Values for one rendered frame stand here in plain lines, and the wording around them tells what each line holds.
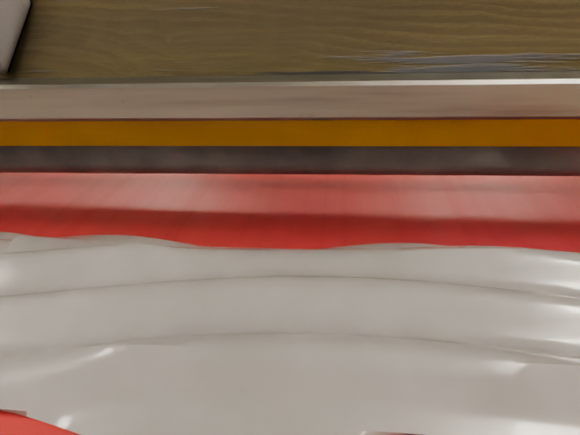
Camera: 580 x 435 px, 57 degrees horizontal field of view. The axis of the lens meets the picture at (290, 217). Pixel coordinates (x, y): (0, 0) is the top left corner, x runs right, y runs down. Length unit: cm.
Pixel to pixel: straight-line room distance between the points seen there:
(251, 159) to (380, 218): 5
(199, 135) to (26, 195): 7
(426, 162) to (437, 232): 2
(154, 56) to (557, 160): 13
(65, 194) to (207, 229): 6
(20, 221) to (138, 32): 7
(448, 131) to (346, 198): 4
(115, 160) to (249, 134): 5
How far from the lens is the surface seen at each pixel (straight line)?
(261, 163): 17
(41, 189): 22
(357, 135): 17
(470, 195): 19
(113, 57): 17
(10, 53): 18
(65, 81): 17
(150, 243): 16
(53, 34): 18
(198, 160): 18
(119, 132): 18
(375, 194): 19
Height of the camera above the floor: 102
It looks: 24 degrees down
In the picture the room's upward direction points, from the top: 1 degrees counter-clockwise
